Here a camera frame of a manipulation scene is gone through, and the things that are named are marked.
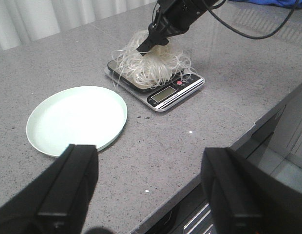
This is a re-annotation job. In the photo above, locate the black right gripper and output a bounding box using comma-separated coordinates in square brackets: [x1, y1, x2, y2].
[136, 0, 217, 56]

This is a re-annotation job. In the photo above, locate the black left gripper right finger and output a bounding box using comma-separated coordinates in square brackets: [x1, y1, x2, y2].
[201, 148, 302, 234]

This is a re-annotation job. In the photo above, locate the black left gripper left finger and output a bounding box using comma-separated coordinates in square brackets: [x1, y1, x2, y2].
[0, 144, 98, 234]

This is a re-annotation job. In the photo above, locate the white vermicelli noodle bundle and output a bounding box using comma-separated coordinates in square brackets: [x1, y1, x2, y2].
[112, 30, 196, 89]

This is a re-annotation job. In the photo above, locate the black silver kitchen scale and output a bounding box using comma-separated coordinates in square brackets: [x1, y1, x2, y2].
[105, 60, 205, 112]

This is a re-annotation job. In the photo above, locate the grey cabinet front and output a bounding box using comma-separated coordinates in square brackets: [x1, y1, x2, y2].
[137, 84, 302, 234]

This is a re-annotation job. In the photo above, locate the pale green round plate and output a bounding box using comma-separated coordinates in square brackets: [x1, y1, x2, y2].
[26, 86, 128, 157]

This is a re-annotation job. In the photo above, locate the white pleated curtain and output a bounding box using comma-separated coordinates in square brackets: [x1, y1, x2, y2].
[0, 0, 150, 52]

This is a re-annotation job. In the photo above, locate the blue cloth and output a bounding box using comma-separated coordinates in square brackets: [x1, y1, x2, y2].
[233, 0, 302, 9]

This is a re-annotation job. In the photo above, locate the black cable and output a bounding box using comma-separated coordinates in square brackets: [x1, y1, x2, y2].
[202, 0, 301, 40]

